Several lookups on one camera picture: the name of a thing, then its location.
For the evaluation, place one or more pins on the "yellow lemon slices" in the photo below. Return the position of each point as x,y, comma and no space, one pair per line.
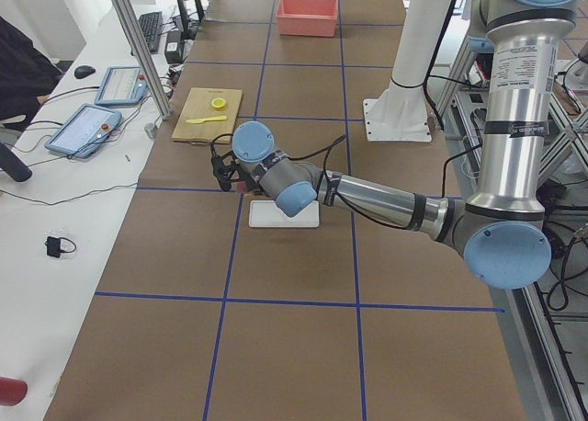
218,103

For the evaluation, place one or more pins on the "black computer mouse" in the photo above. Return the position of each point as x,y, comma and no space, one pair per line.
83,71

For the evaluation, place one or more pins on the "grey and pink cloth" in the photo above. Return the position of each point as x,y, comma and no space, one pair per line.
248,189

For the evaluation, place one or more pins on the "pink plastic bin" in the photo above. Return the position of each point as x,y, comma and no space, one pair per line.
312,18

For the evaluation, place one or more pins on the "bamboo cutting board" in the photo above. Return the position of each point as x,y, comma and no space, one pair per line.
207,114

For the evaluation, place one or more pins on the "white rectangular tray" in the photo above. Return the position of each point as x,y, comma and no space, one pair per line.
266,214

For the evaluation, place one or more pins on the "teach pendant tablet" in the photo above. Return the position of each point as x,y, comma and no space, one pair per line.
84,132
122,86

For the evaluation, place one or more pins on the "red cylinder object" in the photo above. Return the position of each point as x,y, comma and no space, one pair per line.
12,391

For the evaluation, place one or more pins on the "yellow plastic knife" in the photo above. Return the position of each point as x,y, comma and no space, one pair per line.
207,119

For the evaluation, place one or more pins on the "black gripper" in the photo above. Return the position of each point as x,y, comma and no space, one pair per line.
248,183

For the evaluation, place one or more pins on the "black power adapter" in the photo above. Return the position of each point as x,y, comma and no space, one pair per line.
174,47

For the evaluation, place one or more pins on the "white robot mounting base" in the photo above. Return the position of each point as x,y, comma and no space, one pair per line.
399,114

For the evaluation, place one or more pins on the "aluminium frame post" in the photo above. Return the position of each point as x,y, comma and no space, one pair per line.
133,33

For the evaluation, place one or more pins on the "near teach pendant tablet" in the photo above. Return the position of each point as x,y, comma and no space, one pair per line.
84,132

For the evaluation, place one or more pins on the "small black clip device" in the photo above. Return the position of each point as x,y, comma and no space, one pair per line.
56,246

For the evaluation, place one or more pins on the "black keyboard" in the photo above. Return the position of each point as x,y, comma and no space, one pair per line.
151,28

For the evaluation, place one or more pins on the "far teach pendant tablet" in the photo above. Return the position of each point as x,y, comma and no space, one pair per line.
122,86

